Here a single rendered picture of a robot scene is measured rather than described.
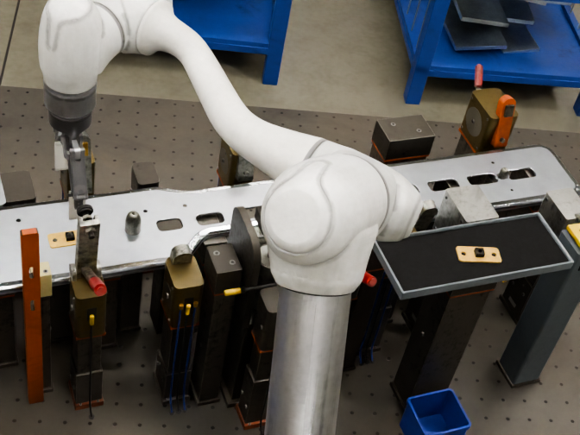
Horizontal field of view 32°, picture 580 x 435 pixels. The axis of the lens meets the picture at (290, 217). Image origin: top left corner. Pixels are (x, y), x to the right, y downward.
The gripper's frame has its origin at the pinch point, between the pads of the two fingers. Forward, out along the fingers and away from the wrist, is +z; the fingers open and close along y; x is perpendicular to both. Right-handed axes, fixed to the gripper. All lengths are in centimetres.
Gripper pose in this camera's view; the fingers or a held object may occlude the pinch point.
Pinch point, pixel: (69, 188)
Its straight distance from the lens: 198.2
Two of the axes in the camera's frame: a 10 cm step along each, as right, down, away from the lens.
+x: -9.3, 1.3, -3.4
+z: -1.5, 7.0, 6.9
